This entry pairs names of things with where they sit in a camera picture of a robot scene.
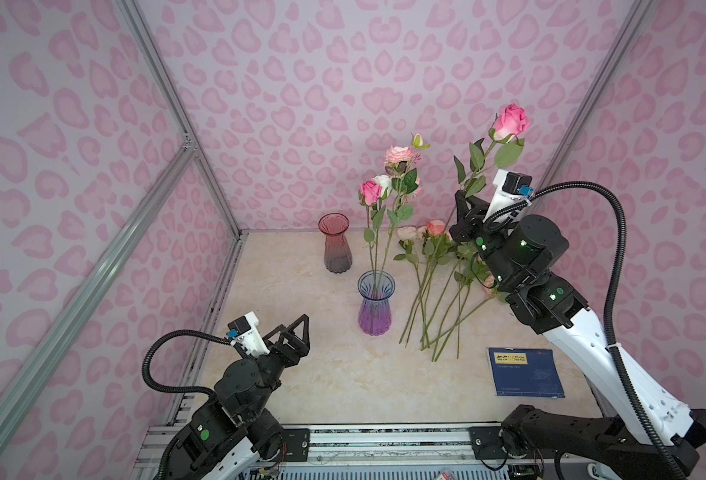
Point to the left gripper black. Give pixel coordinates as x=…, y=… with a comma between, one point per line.
x=299, y=349

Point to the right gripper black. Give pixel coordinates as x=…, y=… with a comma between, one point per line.
x=463, y=230

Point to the purple blue glass vase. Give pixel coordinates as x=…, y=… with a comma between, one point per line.
x=376, y=288

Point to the pink white rose with bud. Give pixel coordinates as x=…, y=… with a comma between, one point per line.
x=401, y=167

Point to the magenta pink rose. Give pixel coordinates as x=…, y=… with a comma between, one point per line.
x=370, y=195

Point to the hot pink rose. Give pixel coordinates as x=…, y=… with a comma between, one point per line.
x=500, y=149

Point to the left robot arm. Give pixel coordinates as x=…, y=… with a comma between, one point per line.
x=233, y=430

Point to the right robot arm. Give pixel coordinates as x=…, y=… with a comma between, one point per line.
x=653, y=435

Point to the red grey glass vase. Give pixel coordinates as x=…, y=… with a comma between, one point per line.
x=337, y=255

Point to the coral pink rose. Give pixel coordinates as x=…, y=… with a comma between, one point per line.
x=434, y=244

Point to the small pink rose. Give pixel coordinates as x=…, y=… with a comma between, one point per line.
x=458, y=312

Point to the cream rose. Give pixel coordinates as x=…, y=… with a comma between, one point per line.
x=417, y=252

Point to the blue booklet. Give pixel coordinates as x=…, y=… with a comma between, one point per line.
x=529, y=373

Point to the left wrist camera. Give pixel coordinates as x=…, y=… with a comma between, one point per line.
x=244, y=336

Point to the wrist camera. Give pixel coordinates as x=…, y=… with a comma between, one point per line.
x=244, y=336
x=510, y=188

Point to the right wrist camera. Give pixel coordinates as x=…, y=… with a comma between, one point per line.
x=510, y=188

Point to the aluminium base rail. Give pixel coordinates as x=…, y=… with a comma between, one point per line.
x=401, y=451

